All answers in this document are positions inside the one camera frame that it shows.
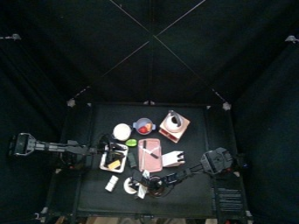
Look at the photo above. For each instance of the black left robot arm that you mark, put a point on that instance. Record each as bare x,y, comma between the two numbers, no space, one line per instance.
51,145

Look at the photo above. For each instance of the black frying pan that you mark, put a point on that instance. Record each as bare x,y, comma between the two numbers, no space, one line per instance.
158,191

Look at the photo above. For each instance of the red toy food piece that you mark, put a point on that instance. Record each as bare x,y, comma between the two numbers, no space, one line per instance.
143,130

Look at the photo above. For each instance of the small white round plate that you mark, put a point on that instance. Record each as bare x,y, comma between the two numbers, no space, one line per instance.
129,186

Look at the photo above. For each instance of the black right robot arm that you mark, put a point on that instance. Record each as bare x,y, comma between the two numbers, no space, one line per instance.
217,160

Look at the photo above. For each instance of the white rice sushi block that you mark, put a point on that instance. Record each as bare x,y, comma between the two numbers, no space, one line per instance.
111,183

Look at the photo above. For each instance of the white round bowl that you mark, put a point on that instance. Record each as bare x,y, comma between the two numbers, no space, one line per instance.
122,131

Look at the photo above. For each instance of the silver frame corner bracket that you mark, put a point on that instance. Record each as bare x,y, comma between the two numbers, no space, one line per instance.
226,106
147,102
15,37
292,38
71,102

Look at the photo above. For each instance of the yellow egg sushi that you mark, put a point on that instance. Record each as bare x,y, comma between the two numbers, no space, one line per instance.
114,165

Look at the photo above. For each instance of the green toy lime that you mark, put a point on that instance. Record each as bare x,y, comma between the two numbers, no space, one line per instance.
131,142

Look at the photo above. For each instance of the pink cutting board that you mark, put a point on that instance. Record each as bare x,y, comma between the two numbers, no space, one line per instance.
150,163

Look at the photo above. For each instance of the white rectangular tray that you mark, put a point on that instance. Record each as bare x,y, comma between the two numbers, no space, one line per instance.
106,163

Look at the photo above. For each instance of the white kettle on tray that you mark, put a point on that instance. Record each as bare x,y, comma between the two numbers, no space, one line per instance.
168,135

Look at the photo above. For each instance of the orange toy food piece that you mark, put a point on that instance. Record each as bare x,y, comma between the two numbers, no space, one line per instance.
149,126

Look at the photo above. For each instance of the white round dish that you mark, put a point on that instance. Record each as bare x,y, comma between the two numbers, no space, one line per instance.
170,125

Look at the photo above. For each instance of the dark oblong toy food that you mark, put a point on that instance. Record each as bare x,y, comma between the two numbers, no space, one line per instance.
133,159

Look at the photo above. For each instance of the grey bowl red contents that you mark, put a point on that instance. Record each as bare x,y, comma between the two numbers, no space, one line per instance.
139,123

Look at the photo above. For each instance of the black utensil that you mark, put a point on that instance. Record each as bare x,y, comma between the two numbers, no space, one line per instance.
177,118

